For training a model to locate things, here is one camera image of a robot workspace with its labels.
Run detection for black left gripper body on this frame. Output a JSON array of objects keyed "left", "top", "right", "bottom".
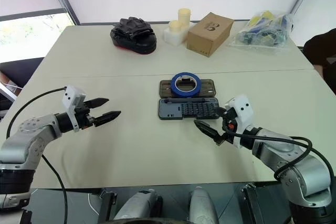
[{"left": 74, "top": 100, "right": 96, "bottom": 131}]

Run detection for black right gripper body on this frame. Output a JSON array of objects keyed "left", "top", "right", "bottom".
[{"left": 214, "top": 106, "right": 238, "bottom": 146}]

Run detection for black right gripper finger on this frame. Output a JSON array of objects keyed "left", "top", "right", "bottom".
[
  {"left": 193, "top": 120, "right": 221, "bottom": 143},
  {"left": 212, "top": 106, "right": 228, "bottom": 119}
]

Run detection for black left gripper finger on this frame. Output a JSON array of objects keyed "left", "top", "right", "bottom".
[
  {"left": 93, "top": 110, "right": 122, "bottom": 127},
  {"left": 85, "top": 98, "right": 110, "bottom": 109}
]

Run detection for grey tool case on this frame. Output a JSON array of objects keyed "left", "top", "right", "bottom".
[{"left": 157, "top": 79, "right": 220, "bottom": 121}]

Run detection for blue tape roll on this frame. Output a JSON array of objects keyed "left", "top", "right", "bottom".
[{"left": 170, "top": 72, "right": 203, "bottom": 98}]

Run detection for black boxing focus mitt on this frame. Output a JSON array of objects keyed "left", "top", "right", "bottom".
[{"left": 109, "top": 17, "right": 158, "bottom": 56}]

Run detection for silver rounded robot leg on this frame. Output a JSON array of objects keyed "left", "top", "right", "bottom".
[
  {"left": 114, "top": 188, "right": 164, "bottom": 221},
  {"left": 188, "top": 186, "right": 220, "bottom": 224}
]

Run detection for brown cardboard box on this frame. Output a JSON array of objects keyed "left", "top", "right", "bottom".
[{"left": 186, "top": 12, "right": 235, "bottom": 58}]

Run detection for clear plastic bag of items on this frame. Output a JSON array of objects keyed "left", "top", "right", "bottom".
[{"left": 227, "top": 10, "right": 295, "bottom": 56}]

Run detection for short cream plastic jar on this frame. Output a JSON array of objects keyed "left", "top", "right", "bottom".
[{"left": 168, "top": 20, "right": 184, "bottom": 34}]

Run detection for tall cream plastic jar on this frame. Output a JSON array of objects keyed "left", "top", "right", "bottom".
[{"left": 177, "top": 8, "right": 193, "bottom": 27}]

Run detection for person in dark clothing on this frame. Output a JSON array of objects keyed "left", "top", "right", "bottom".
[{"left": 303, "top": 27, "right": 336, "bottom": 96}]

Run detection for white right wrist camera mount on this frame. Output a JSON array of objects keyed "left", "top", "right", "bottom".
[{"left": 224, "top": 94, "right": 255, "bottom": 149}]

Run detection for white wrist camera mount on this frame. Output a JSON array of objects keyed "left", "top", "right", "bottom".
[
  {"left": 224, "top": 94, "right": 255, "bottom": 149},
  {"left": 62, "top": 85, "right": 87, "bottom": 133}
]

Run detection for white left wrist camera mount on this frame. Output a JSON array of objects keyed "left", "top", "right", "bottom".
[{"left": 62, "top": 85, "right": 87, "bottom": 133}]

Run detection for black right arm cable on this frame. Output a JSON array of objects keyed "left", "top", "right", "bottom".
[{"left": 227, "top": 129, "right": 336, "bottom": 182}]

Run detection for black metal bracket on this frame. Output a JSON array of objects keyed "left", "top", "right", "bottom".
[
  {"left": 97, "top": 189, "right": 118, "bottom": 224},
  {"left": 240, "top": 183, "right": 266, "bottom": 224}
]

